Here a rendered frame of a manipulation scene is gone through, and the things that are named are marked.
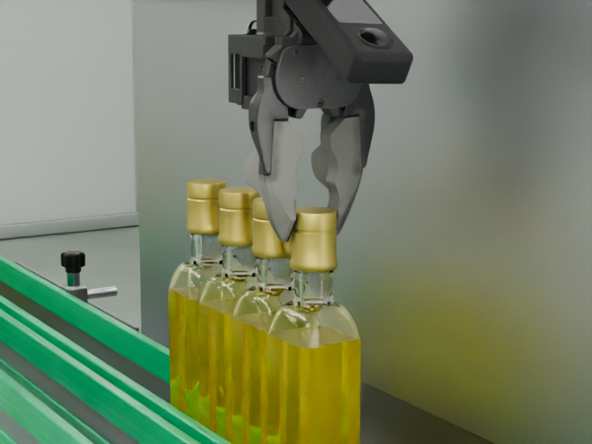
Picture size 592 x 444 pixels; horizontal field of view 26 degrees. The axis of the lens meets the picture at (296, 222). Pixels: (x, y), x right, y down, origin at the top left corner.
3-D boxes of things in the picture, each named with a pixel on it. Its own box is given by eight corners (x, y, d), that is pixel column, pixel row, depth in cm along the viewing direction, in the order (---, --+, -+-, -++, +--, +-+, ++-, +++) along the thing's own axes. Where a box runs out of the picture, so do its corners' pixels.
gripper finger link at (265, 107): (293, 176, 96) (310, 61, 95) (306, 180, 94) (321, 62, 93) (238, 171, 93) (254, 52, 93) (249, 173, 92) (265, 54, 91)
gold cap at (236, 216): (269, 243, 105) (269, 190, 105) (231, 247, 104) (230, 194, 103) (247, 236, 108) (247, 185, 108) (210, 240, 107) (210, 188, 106)
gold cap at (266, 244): (305, 255, 101) (305, 200, 100) (266, 260, 99) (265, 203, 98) (282, 247, 104) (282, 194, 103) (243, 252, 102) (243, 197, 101)
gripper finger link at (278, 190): (257, 231, 100) (274, 113, 99) (294, 244, 95) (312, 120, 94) (222, 228, 98) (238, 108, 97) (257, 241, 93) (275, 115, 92)
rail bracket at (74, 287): (123, 356, 159) (121, 250, 157) (71, 364, 156) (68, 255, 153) (111, 348, 162) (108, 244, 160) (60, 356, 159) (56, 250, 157)
